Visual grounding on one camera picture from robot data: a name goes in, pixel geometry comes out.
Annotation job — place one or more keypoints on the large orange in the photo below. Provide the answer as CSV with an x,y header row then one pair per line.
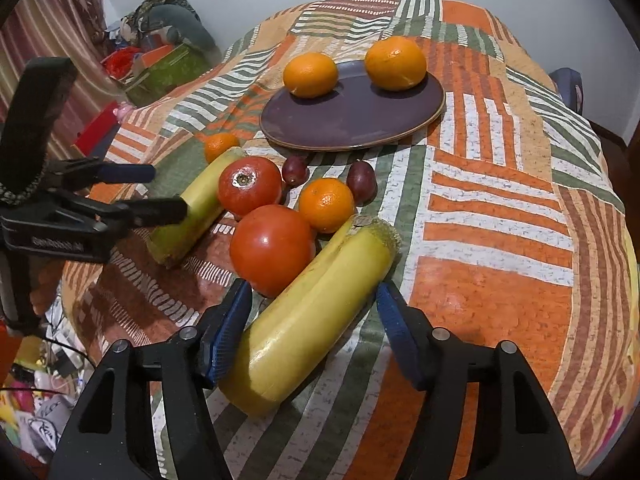
x,y
395,63
310,75

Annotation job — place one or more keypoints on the striped pink curtain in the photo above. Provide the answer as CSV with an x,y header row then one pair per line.
x,y
50,20

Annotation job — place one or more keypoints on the red plastic bag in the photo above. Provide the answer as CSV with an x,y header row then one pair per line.
x,y
120,62

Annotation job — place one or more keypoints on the white printed cloth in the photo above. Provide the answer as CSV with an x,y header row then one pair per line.
x,y
37,422

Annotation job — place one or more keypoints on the pink toy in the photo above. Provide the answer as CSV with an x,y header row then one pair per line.
x,y
123,109

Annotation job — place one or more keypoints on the red tomato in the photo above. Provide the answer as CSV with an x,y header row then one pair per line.
x,y
272,249
249,186

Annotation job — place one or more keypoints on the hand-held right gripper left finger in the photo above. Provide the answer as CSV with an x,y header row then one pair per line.
x,y
230,332

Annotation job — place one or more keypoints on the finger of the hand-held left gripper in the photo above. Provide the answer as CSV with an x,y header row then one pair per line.
x,y
130,173
160,210

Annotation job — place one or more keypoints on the grey plush toy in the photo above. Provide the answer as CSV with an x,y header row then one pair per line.
x,y
185,25

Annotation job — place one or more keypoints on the yellow-green sugarcane piece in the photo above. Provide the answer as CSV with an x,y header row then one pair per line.
x,y
310,310
200,205

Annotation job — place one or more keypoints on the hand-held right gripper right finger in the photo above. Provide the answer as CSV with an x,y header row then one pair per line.
x,y
397,332

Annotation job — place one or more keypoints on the red box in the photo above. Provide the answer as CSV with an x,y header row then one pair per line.
x,y
95,132

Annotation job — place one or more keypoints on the green patterned box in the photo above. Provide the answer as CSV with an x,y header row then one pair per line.
x,y
170,72

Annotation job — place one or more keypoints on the purple ceramic plate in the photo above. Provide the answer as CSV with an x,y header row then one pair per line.
x,y
350,120

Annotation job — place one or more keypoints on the small tangerine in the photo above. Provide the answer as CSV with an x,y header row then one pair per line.
x,y
326,205
220,146

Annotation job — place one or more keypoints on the orange box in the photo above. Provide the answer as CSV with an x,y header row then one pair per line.
x,y
155,55

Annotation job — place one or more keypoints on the striped patchwork blanket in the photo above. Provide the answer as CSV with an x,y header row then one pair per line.
x,y
490,240

